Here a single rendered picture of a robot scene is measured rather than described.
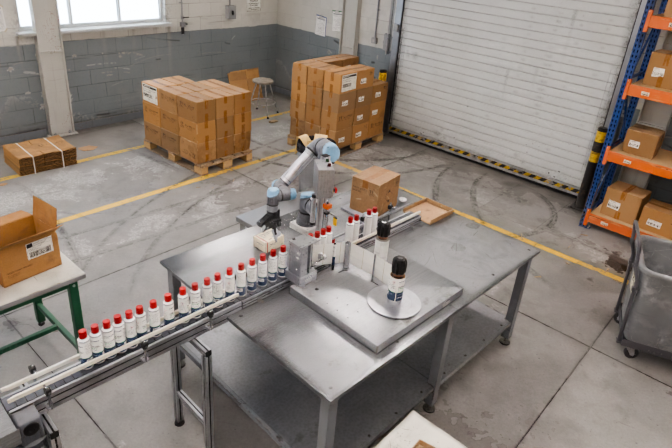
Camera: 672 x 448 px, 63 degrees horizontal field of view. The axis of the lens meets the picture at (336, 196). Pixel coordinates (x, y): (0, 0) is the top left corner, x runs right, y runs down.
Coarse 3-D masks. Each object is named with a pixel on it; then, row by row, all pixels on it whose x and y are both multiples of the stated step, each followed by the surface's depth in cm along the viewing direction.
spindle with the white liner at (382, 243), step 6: (384, 222) 334; (378, 228) 335; (384, 228) 333; (390, 228) 336; (378, 234) 337; (384, 234) 335; (378, 240) 338; (384, 240) 337; (378, 246) 339; (384, 246) 338; (378, 252) 340; (384, 252) 340; (384, 258) 343
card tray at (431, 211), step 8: (424, 200) 444; (432, 200) 441; (408, 208) 430; (416, 208) 433; (424, 208) 434; (432, 208) 435; (440, 208) 436; (448, 208) 432; (424, 216) 422; (432, 216) 423; (440, 216) 418
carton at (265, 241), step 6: (258, 234) 363; (264, 234) 364; (270, 234) 364; (282, 234) 365; (258, 240) 358; (264, 240) 357; (270, 240) 357; (282, 240) 365; (258, 246) 360; (264, 246) 356; (270, 246) 358; (276, 246) 363; (264, 252) 357
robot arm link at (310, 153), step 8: (312, 144) 364; (304, 152) 366; (312, 152) 364; (296, 160) 367; (304, 160) 365; (296, 168) 364; (288, 176) 364; (296, 176) 367; (272, 184) 368; (280, 184) 362; (288, 184) 366
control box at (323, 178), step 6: (318, 162) 334; (324, 162) 335; (330, 162) 336; (318, 168) 326; (324, 168) 327; (330, 168) 327; (318, 174) 325; (324, 174) 326; (330, 174) 327; (318, 180) 327; (324, 180) 328; (330, 180) 328; (318, 186) 329; (324, 186) 330; (330, 186) 330; (318, 192) 331; (324, 192) 331; (330, 192) 332; (318, 198) 332; (324, 198) 333
